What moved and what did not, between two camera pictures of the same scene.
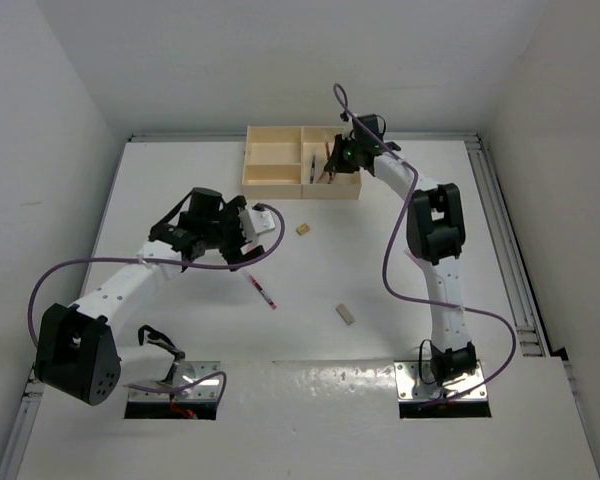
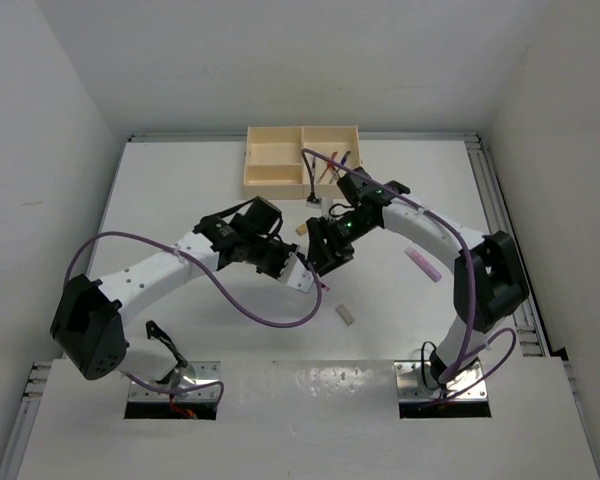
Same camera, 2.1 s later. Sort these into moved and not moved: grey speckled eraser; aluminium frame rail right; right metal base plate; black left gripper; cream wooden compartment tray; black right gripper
Moved: black left gripper; black right gripper
Not moved: aluminium frame rail right; cream wooden compartment tray; right metal base plate; grey speckled eraser
